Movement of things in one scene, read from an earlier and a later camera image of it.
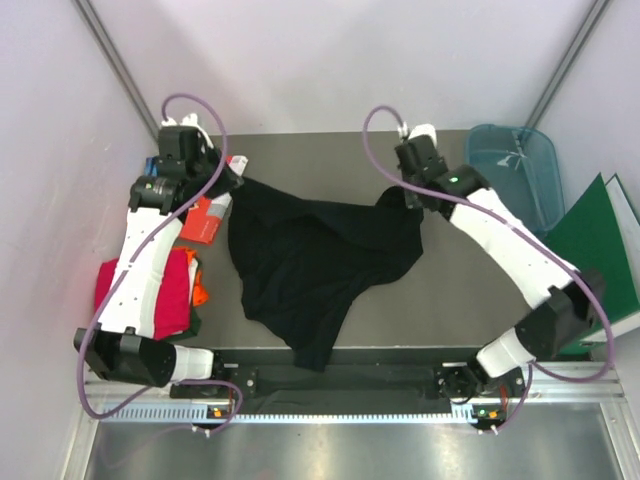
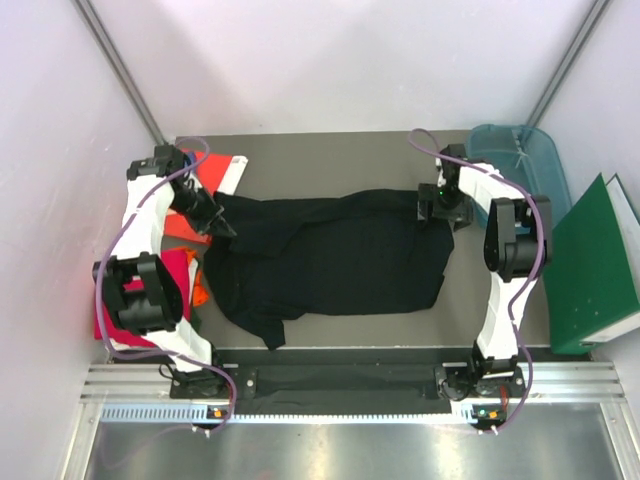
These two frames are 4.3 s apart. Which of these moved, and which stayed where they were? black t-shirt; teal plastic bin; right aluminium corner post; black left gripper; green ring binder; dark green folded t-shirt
Moved: black t-shirt; black left gripper
Stayed: dark green folded t-shirt; right aluminium corner post; teal plastic bin; green ring binder
